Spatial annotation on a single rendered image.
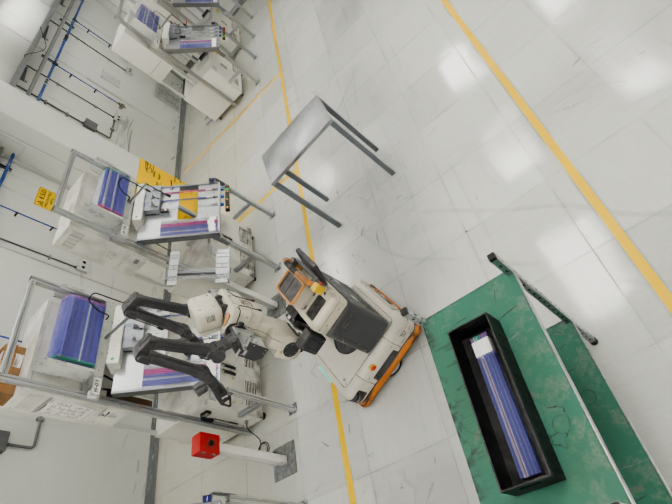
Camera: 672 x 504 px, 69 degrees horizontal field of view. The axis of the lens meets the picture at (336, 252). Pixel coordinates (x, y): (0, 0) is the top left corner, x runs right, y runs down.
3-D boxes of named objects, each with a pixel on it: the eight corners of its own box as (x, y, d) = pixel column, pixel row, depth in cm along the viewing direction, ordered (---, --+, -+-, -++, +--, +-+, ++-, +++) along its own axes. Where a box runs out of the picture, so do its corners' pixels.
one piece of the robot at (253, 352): (256, 320, 308) (228, 309, 295) (272, 344, 287) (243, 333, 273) (242, 341, 309) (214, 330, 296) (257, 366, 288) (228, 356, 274)
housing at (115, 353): (131, 315, 376) (127, 304, 365) (123, 372, 344) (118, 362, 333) (120, 316, 374) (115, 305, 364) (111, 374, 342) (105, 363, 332)
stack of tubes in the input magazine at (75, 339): (106, 304, 359) (69, 291, 342) (95, 366, 326) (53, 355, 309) (97, 312, 365) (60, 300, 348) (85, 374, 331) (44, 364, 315)
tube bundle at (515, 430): (474, 341, 188) (469, 339, 186) (489, 333, 185) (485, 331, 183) (525, 480, 156) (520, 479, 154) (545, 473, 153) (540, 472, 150)
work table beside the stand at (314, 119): (395, 172, 414) (330, 118, 364) (338, 228, 436) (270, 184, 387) (377, 147, 446) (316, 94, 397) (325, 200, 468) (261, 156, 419)
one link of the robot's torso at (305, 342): (313, 319, 323) (285, 306, 307) (333, 342, 301) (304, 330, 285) (290, 351, 325) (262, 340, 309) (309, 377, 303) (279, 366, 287)
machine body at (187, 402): (263, 345, 441) (206, 324, 403) (269, 420, 395) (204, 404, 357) (219, 376, 469) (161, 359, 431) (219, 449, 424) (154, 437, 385)
